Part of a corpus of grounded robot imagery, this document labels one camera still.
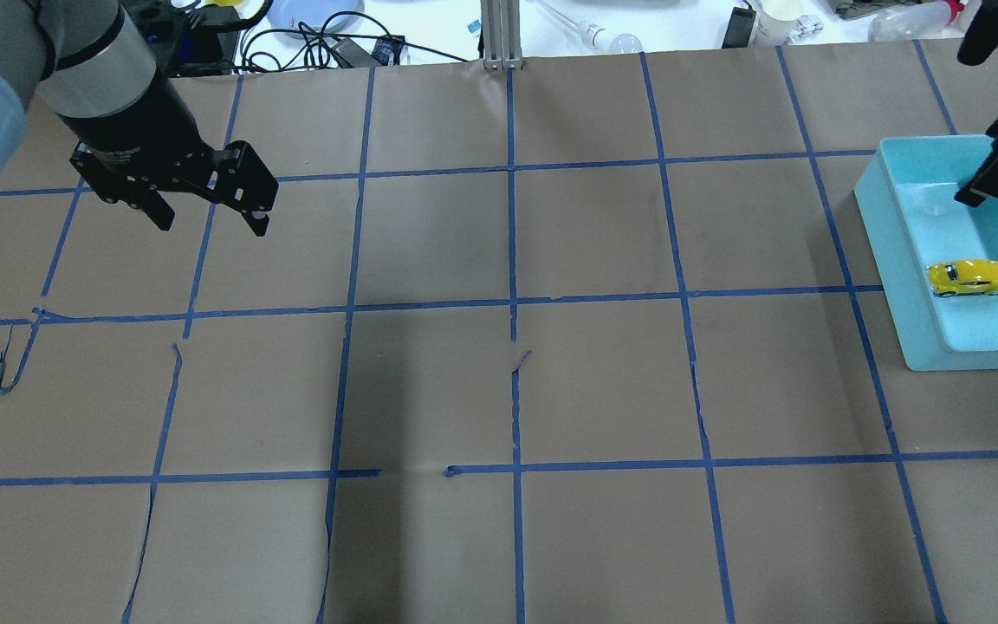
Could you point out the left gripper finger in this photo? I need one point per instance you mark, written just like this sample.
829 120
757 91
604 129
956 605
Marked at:
247 186
153 205

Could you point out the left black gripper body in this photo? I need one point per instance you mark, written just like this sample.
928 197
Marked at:
142 132

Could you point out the yellow beetle toy car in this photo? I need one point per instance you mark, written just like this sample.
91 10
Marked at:
967 277

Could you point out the teal plastic bin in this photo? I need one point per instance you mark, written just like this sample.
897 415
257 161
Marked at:
907 200

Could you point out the light blue plate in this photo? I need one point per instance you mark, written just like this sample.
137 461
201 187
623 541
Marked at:
334 17

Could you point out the cream paper cup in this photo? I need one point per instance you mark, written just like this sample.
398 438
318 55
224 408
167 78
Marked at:
775 20

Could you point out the aluminium frame post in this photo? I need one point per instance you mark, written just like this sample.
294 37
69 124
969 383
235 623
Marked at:
501 39

